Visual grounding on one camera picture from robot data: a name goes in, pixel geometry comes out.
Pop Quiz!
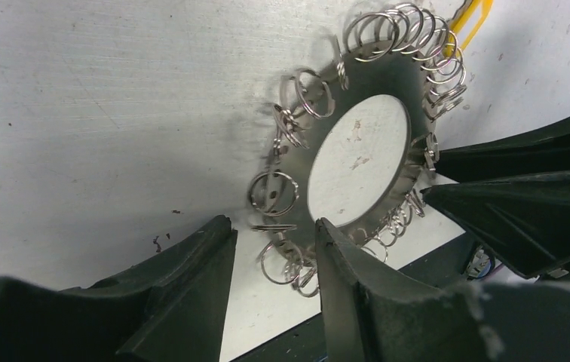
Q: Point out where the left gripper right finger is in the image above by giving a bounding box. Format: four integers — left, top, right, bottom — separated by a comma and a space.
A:
315, 219, 570, 361

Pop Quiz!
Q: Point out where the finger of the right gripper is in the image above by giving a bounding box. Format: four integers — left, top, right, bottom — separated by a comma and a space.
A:
436, 117, 570, 183
422, 171, 570, 278

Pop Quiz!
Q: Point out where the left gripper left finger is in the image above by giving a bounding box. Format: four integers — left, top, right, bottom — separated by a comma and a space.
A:
0, 215, 238, 361

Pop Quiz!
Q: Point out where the metal disc with key rings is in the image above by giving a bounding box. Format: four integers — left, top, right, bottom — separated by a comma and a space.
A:
247, 2, 467, 298

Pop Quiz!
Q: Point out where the key with yellow tag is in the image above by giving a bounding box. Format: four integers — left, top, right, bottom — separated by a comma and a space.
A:
447, 0, 493, 51

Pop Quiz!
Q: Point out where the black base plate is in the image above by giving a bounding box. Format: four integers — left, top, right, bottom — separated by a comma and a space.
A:
238, 229, 486, 361

